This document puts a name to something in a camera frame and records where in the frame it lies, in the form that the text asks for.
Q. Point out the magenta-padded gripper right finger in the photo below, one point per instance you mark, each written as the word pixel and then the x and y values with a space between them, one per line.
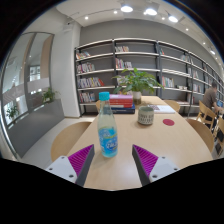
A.
pixel 161 166

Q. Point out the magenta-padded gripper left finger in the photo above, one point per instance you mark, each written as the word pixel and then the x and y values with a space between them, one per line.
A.
pixel 63 166

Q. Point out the rounded wooden chair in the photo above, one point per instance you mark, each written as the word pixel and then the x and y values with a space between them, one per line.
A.
pixel 97 106
pixel 172 105
pixel 68 138
pixel 201 131

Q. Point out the clear bottle with blue cap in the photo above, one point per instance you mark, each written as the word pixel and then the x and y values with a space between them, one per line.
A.
pixel 107 133

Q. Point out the round ceiling lights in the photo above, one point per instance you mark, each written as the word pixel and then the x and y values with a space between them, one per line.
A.
pixel 150 11

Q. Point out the grey wall shelf unit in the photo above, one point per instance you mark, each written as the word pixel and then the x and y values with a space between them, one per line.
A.
pixel 100 71

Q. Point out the slatted wooden chair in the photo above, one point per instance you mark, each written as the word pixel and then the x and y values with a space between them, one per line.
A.
pixel 220 125
pixel 205 115

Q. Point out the dark blue book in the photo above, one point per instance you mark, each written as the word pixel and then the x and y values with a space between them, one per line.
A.
pixel 125 110

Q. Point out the small green planter plant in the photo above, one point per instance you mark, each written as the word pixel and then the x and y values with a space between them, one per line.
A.
pixel 12 112
pixel 49 95

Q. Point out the green potted plant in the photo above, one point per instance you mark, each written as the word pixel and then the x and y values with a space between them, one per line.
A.
pixel 135 81

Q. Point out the grey patterned ceramic mug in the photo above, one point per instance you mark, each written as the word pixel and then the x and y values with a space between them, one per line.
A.
pixel 145 116

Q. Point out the open white magazine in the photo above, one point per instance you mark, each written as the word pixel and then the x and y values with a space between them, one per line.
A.
pixel 163 109

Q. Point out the flat round red coaster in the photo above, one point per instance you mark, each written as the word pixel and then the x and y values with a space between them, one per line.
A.
pixel 168 122

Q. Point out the pink book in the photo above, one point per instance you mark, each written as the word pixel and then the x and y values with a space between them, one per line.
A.
pixel 120 97

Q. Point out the person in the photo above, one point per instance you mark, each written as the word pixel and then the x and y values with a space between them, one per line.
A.
pixel 210 98

